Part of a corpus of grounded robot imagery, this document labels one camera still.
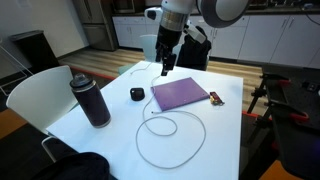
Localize black cabinet grey top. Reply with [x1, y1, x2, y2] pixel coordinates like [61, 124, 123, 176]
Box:
[8, 29, 61, 73]

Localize black jacket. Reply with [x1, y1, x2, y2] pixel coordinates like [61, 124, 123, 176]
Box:
[31, 151, 111, 180]

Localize dark water bottle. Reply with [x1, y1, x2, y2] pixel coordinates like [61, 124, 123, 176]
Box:
[69, 72, 112, 129]

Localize small black round device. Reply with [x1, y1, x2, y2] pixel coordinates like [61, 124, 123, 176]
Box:
[129, 87, 146, 102]

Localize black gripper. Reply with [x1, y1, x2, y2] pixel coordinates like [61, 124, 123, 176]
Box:
[155, 24, 178, 78]

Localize black backpack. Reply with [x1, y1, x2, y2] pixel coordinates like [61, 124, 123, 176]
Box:
[175, 25, 213, 72]

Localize black robot mounting cart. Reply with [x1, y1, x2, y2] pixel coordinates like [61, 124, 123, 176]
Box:
[246, 64, 320, 180]

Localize white kitchen cabinets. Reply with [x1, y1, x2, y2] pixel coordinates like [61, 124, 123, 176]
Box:
[112, 14, 320, 69]

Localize white cable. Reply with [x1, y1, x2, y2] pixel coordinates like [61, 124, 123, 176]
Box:
[129, 61, 207, 170]

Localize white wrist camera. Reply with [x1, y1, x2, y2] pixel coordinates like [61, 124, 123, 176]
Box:
[184, 22, 207, 45]

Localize purple notebook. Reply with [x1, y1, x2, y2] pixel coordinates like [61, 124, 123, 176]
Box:
[151, 77, 211, 112]

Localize red handled clamp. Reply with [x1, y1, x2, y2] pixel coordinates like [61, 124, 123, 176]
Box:
[288, 111, 310, 124]
[276, 78, 292, 88]

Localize stainless steel refrigerator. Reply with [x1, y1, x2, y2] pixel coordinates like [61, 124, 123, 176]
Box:
[72, 0, 118, 52]

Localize white metal frame stand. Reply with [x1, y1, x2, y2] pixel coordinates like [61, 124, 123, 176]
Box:
[0, 43, 34, 98]

